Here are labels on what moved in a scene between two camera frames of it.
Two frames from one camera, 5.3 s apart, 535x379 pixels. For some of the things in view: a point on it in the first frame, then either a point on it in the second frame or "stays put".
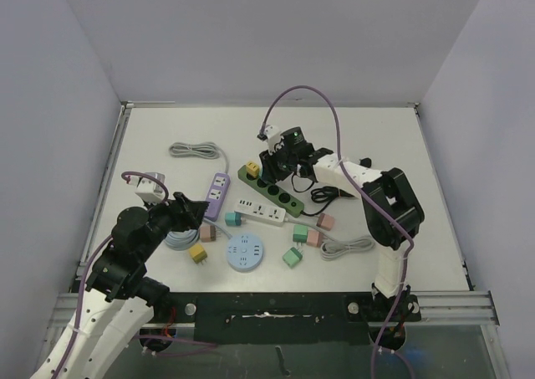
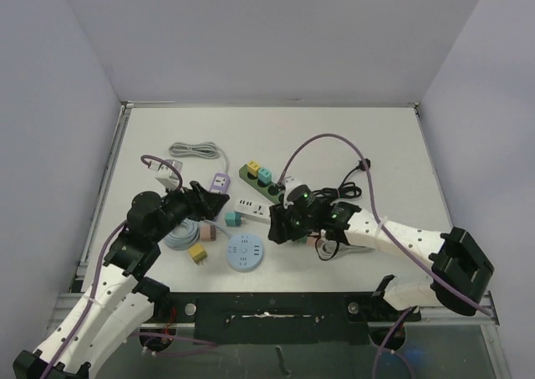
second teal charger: [232, 218] stays put
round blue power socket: [244, 253] stays put
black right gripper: [275, 164] → [282, 227]
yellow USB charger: [252, 169] stays put
